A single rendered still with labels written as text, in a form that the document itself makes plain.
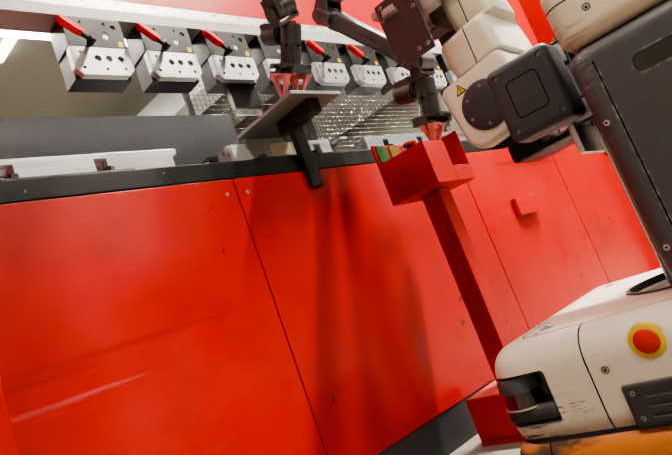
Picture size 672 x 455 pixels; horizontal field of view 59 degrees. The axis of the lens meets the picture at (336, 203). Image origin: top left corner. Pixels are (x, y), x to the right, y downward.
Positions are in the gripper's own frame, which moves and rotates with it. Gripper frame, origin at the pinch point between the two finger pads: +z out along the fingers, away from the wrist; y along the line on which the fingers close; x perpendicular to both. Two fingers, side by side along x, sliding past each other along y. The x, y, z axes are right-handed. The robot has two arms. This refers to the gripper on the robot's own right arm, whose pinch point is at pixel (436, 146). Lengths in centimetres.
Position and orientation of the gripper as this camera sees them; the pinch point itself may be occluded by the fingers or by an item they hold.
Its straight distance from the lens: 171.3
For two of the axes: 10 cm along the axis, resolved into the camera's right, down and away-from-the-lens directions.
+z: 1.7, 9.9, -0.4
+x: -6.5, 0.8, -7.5
